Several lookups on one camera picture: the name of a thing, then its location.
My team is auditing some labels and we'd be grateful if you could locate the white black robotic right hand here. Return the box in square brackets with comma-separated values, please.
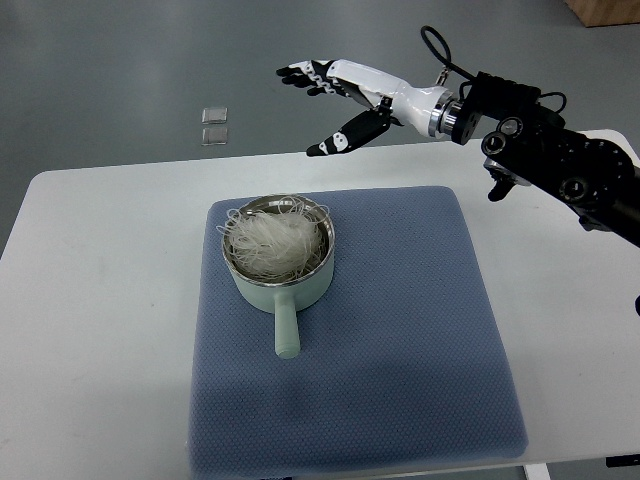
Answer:
[276, 59, 461, 157]

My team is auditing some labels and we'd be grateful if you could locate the black table edge bracket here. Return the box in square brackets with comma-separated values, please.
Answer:
[605, 454, 640, 468]

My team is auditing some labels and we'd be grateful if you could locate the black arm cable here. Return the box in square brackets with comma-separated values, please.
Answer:
[419, 25, 566, 114]

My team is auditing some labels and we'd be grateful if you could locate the blue textured mat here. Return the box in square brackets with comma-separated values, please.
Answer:
[188, 186, 528, 479]

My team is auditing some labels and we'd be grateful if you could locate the mint green steel pot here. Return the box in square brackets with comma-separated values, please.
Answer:
[217, 194, 335, 359]

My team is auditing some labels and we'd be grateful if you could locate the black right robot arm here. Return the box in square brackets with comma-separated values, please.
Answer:
[445, 72, 639, 245]

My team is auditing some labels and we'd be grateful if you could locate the white vermicelli bundle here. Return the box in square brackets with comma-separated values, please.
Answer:
[216, 195, 329, 284]

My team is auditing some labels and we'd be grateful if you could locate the upper floor metal plate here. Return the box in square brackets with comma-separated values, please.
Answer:
[201, 107, 228, 125]

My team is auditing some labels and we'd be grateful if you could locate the white table leg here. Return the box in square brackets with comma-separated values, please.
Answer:
[523, 463, 551, 480]

